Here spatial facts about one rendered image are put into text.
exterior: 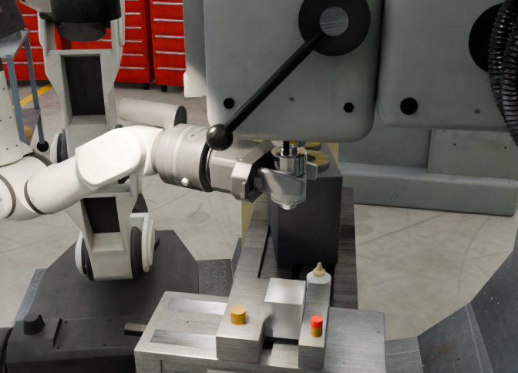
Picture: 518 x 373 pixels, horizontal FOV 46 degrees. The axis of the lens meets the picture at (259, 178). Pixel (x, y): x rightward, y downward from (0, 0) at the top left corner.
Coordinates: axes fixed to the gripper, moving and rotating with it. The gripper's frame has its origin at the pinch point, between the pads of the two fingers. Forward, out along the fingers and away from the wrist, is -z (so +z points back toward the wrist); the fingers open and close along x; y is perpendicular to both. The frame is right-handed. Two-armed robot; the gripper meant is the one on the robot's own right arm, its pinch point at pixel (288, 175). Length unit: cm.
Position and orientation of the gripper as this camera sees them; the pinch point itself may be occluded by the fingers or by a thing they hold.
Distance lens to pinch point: 81.1
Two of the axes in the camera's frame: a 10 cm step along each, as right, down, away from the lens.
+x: 4.1, -3.7, 8.3
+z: -9.1, -1.8, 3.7
